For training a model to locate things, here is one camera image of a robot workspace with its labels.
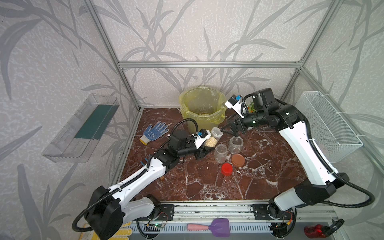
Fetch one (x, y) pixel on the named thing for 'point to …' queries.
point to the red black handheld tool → (319, 231)
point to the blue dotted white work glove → (152, 133)
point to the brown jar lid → (238, 160)
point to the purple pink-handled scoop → (220, 226)
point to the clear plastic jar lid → (216, 132)
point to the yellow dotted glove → (122, 233)
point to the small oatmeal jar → (212, 141)
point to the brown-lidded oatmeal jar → (235, 144)
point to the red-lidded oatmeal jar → (220, 154)
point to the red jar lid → (227, 169)
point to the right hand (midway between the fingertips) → (224, 123)
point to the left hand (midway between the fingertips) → (211, 145)
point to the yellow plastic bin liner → (203, 104)
